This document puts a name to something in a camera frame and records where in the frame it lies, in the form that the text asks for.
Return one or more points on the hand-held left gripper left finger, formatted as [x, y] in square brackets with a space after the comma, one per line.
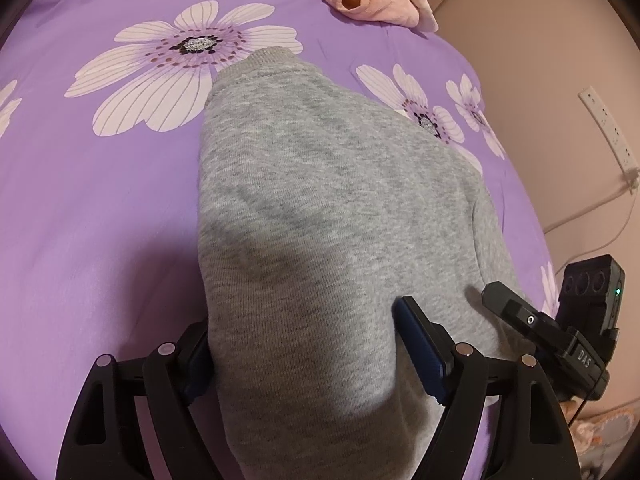
[197, 365]

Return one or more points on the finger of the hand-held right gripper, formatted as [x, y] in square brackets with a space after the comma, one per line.
[520, 312]

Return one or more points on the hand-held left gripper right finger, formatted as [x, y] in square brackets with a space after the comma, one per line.
[422, 345]

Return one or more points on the grey sweater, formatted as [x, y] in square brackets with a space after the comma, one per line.
[325, 210]

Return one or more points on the pink patterned cloth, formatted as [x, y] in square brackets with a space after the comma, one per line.
[605, 430]

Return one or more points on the purple floral bed sheet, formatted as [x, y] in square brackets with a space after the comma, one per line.
[100, 210]

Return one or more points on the white power strip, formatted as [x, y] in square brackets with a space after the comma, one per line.
[607, 125]

